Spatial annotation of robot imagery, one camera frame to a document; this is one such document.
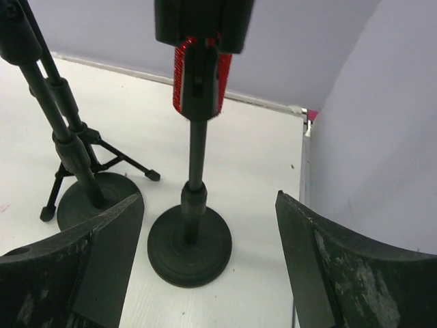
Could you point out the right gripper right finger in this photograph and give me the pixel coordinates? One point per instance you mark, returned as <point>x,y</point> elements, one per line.
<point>340,278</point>

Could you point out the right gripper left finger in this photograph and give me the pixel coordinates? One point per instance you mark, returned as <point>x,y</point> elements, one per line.
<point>75,278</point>

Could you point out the black round-base mic stand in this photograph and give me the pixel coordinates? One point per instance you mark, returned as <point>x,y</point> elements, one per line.
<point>190,244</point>

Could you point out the red glitter microphone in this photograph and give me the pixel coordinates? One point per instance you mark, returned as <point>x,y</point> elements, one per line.
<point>200,78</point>

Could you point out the black round-base clip stand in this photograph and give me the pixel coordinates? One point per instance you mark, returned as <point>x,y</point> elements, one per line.
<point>19,48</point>

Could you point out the black tripod shock-mount stand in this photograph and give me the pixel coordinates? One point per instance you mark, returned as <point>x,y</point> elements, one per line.
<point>83,186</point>

